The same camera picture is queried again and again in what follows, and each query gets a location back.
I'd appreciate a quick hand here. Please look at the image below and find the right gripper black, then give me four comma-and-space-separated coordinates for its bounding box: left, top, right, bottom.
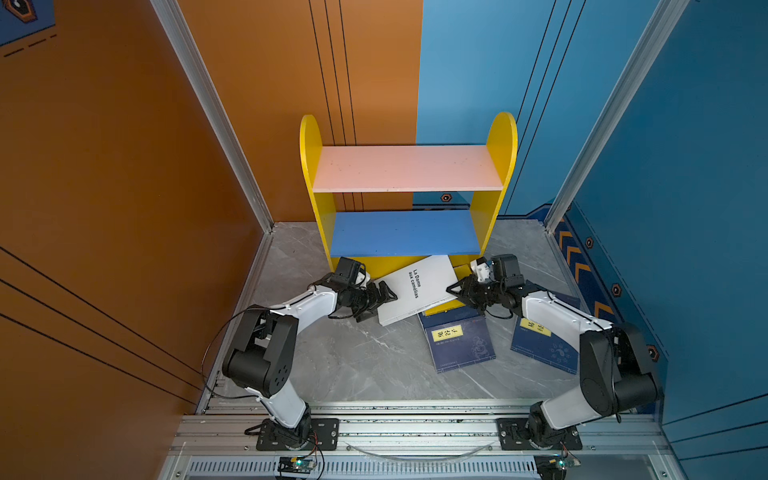
445, 275, 505, 311

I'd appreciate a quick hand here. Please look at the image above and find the yellow cartoon cover book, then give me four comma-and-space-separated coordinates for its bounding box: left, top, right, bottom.
423, 299, 465, 316

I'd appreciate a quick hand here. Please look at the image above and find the white La Dame book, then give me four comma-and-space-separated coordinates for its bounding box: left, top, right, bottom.
377, 255, 457, 326

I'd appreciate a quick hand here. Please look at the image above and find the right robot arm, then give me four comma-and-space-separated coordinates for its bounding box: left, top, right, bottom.
446, 254, 662, 447

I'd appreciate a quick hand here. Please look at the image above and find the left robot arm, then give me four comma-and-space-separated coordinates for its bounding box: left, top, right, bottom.
221, 257, 398, 439

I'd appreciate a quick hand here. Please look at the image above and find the navy book yellow label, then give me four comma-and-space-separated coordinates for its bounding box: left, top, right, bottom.
419, 307, 496, 374

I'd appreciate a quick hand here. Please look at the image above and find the yellow pink blue bookshelf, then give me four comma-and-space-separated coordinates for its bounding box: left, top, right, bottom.
299, 112, 519, 278

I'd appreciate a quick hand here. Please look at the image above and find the navy book right front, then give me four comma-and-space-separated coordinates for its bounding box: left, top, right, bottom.
510, 315, 579, 374

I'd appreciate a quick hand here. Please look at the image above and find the left green circuit board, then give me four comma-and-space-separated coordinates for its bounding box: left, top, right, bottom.
276, 456, 319, 479

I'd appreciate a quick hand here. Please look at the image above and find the green circuit board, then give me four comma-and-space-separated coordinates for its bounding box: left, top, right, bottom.
276, 456, 319, 479
534, 456, 580, 480

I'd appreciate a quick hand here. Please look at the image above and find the right green circuit board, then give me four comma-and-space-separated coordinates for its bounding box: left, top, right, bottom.
534, 456, 580, 480

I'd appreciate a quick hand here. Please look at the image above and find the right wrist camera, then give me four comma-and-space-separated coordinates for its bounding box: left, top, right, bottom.
469, 257, 494, 284

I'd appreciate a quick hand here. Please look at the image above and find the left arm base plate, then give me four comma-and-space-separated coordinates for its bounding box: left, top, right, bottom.
256, 417, 340, 452

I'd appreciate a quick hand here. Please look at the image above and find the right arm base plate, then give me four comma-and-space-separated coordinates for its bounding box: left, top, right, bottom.
496, 418, 583, 451

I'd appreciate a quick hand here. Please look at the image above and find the aluminium frame rail front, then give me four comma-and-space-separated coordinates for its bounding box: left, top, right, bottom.
160, 399, 684, 479

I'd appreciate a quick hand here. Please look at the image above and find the right aluminium corner post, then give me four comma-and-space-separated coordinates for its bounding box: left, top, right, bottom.
544, 0, 689, 234

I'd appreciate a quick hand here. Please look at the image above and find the aluminium corner post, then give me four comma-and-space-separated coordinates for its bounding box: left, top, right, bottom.
544, 0, 689, 234
150, 0, 274, 234

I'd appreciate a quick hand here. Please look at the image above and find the left aluminium corner post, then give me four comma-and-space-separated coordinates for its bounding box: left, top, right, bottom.
150, 0, 274, 234

